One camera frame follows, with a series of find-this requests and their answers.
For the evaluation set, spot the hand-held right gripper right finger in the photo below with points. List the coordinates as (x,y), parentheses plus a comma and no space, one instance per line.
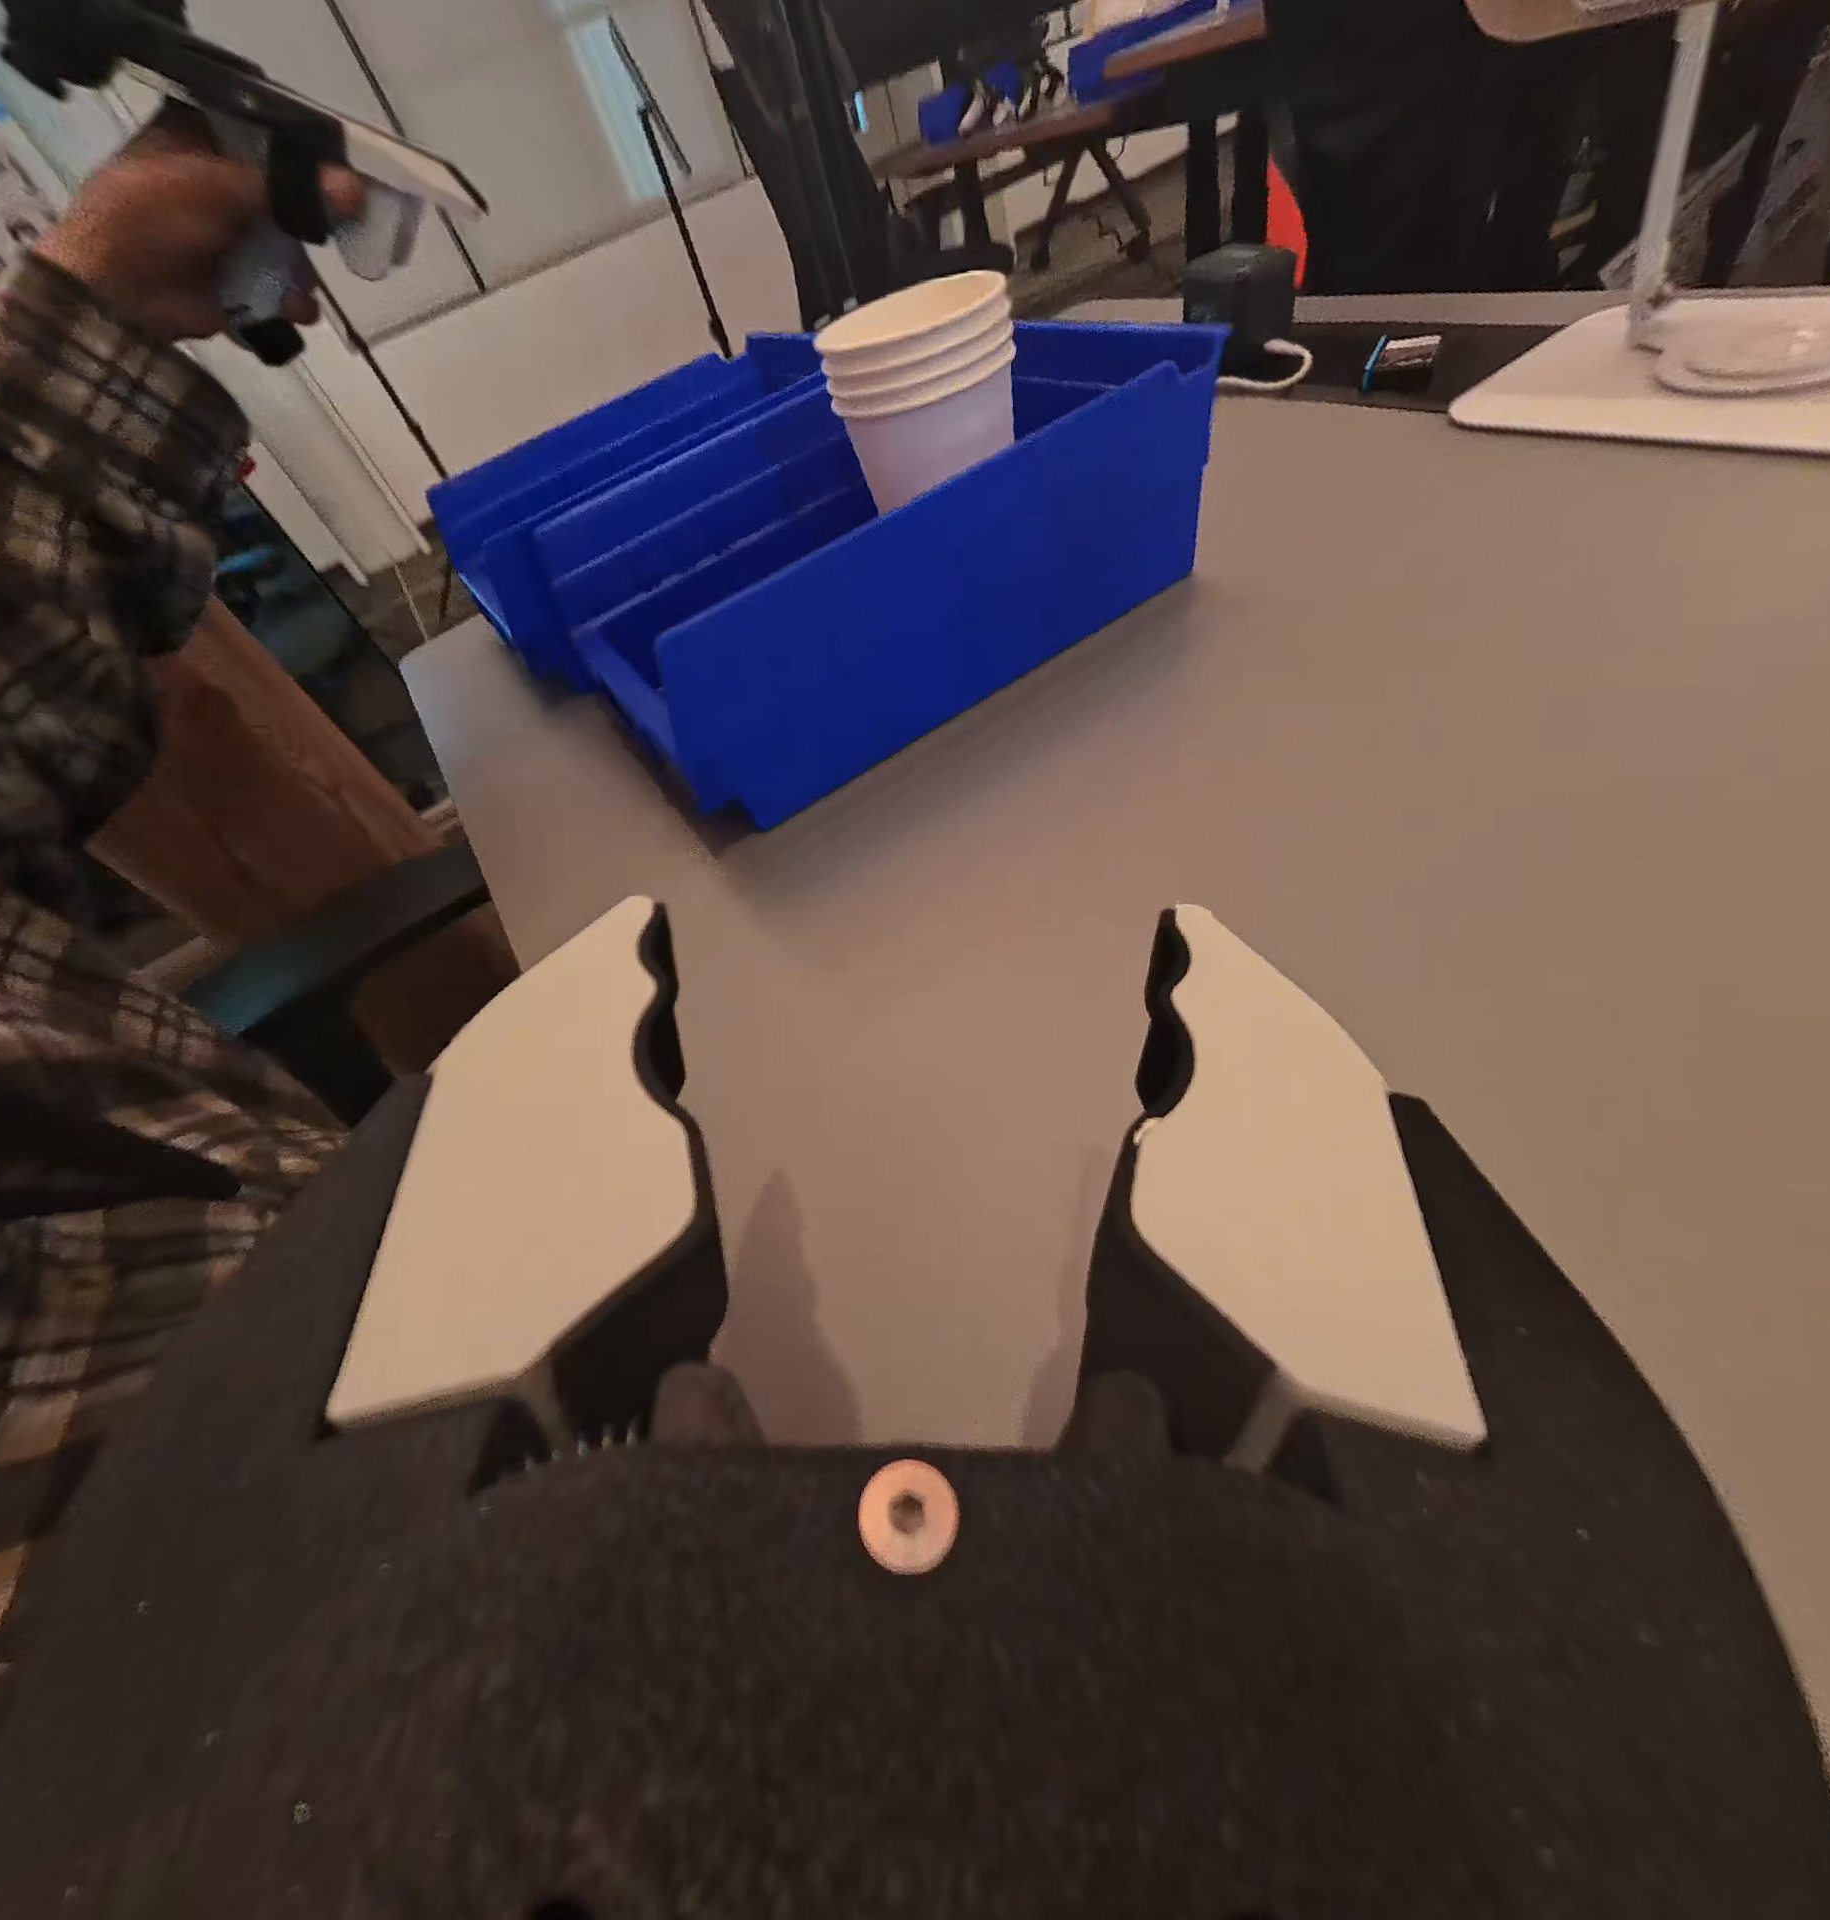
(1290,1246)

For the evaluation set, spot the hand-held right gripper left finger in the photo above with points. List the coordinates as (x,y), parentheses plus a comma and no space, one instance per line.
(510,1230)

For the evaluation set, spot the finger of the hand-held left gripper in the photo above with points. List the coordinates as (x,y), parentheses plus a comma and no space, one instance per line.
(421,177)
(382,237)

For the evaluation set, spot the blue plastic bin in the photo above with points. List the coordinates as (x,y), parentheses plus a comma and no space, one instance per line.
(956,112)
(1141,46)
(931,676)

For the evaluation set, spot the person's left forearm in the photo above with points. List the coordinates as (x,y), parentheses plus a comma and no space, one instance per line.
(76,526)

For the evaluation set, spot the person's left hand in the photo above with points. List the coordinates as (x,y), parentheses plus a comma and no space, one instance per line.
(136,241)

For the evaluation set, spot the white panel cabinet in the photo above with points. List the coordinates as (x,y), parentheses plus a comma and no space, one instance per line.
(526,151)

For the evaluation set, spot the black chair armrest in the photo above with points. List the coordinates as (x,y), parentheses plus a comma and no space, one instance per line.
(375,916)

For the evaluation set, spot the brown wooden furniture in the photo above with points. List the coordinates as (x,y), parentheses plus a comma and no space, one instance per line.
(256,751)

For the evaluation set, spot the wood-edged office desk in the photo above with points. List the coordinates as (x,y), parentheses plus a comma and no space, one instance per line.
(1036,136)

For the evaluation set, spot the black charger with display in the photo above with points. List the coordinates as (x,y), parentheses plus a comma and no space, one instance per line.
(1238,285)

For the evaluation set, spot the orange traffic cone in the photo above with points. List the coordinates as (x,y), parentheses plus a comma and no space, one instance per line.
(1287,226)

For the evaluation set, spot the small black box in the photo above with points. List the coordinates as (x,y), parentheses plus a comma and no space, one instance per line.
(1402,360)

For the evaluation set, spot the white document stand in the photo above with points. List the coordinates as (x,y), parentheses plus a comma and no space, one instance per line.
(1575,396)

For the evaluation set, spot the tan-edged display board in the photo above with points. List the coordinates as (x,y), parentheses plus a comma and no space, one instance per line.
(1531,15)

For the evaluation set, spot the white printed paper sheet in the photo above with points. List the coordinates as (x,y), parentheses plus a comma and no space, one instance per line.
(1756,181)

